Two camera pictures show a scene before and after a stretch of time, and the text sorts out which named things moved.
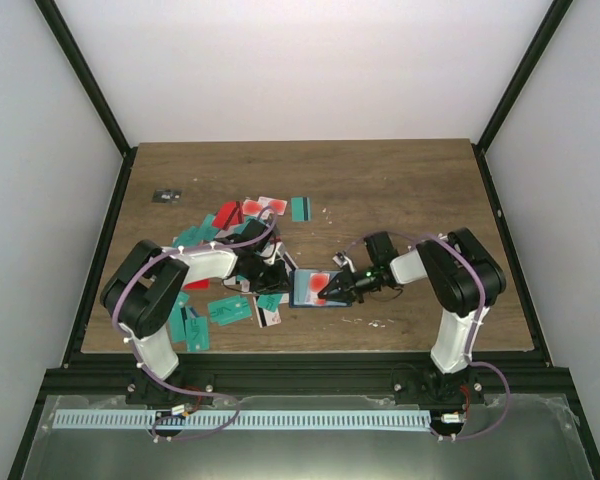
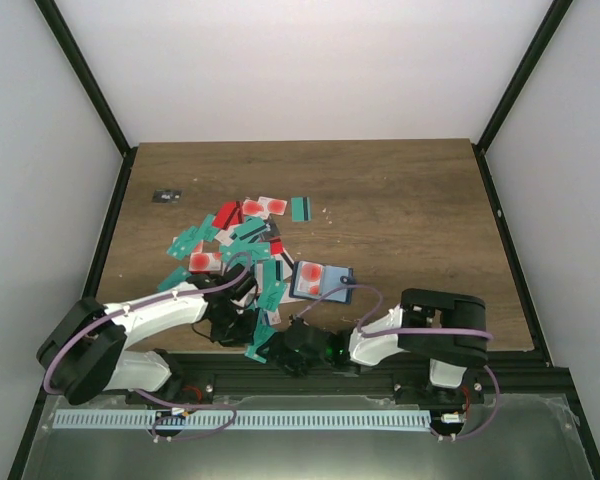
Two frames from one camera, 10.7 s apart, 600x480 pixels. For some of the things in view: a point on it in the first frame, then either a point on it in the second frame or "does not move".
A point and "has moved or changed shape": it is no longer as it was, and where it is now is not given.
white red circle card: x=316 y=281 has moved or changed shape
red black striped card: x=230 y=213 does not move
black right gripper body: x=367 y=282 to x=294 y=363
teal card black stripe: x=301 y=209 does not move
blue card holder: x=305 y=285 has moved or changed shape
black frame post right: x=549 y=24 does not move
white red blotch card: x=261 y=206 does not move
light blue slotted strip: x=241 y=419 does not move
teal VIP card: x=197 y=334 to x=261 y=332
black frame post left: x=86 y=74 does not move
